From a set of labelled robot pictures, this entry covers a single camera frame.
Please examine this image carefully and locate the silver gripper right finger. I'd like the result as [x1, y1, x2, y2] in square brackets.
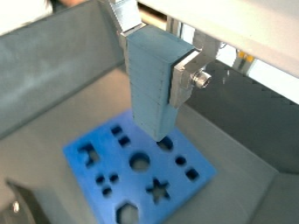
[169, 32, 220, 109]

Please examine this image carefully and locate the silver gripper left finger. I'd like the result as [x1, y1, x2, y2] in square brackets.
[104, 0, 146, 51]

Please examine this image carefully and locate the light blue rectangular block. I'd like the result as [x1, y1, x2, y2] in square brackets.
[126, 25, 192, 142]

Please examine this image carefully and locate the white overhead beam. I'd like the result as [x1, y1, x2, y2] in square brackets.
[136, 0, 299, 105]

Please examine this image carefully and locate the blue shape sorter board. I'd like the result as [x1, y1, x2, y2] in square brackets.
[62, 110, 216, 224]

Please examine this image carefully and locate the grey enclosure panel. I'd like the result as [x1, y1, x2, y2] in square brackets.
[0, 0, 124, 138]

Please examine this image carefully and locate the dark metal bracket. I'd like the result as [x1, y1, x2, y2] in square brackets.
[0, 178, 52, 224]

